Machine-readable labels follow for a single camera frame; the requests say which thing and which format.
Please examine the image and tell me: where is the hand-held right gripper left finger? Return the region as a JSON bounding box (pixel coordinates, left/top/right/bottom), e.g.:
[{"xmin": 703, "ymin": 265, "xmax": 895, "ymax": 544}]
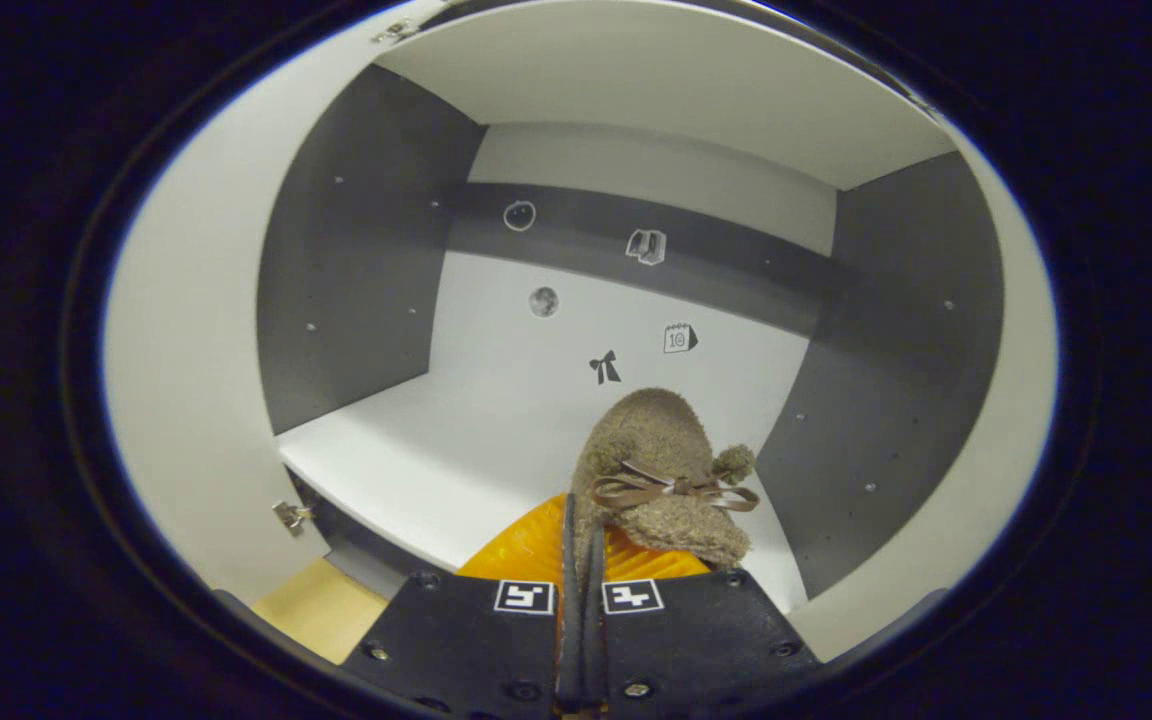
[{"xmin": 341, "ymin": 493, "xmax": 585, "ymax": 720}]

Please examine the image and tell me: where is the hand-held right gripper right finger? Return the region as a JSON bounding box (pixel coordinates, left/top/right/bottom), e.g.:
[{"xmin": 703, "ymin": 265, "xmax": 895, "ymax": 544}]
[{"xmin": 582, "ymin": 525, "xmax": 824, "ymax": 720}]

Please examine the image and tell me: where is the brown plush shoe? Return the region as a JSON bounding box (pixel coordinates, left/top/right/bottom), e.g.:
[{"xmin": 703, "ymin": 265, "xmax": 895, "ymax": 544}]
[{"xmin": 571, "ymin": 388, "xmax": 762, "ymax": 601}]

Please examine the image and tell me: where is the grey white shoe cabinet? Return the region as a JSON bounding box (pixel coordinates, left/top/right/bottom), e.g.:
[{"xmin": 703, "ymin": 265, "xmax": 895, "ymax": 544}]
[{"xmin": 256, "ymin": 0, "xmax": 1007, "ymax": 616}]

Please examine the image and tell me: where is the light grey cabinet door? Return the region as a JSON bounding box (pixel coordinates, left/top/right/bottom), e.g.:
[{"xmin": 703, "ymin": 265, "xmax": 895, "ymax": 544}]
[
  {"xmin": 101, "ymin": 0, "xmax": 457, "ymax": 611},
  {"xmin": 786, "ymin": 100, "xmax": 1062, "ymax": 663}
]

